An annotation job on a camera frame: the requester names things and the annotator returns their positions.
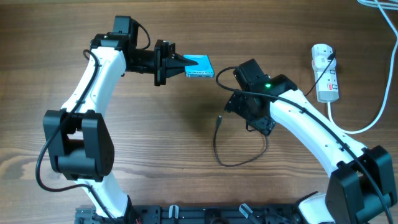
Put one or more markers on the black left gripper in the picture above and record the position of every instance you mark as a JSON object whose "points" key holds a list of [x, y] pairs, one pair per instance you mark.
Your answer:
{"points": [[164, 64]]}

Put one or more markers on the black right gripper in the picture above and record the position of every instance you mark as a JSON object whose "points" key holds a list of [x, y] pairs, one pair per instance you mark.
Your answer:
{"points": [[236, 103]]}

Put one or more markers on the blue Galaxy S25 smartphone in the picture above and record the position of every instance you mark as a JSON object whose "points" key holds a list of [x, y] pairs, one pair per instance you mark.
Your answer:
{"points": [[203, 69]]}

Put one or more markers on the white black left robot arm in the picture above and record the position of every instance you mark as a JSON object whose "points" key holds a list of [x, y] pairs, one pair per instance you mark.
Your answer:
{"points": [[77, 139]]}

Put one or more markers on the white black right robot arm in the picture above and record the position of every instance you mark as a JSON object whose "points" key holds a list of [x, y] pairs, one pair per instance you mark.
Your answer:
{"points": [[361, 180]]}

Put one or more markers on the white USB charger plug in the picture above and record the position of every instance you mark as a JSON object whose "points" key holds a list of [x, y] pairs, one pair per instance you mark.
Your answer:
{"points": [[321, 62]]}

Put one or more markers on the white power strip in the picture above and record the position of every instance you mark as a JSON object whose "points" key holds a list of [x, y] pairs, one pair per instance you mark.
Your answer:
{"points": [[326, 81]]}

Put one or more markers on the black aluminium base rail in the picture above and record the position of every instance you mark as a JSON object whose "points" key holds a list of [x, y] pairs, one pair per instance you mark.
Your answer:
{"points": [[155, 214]]}

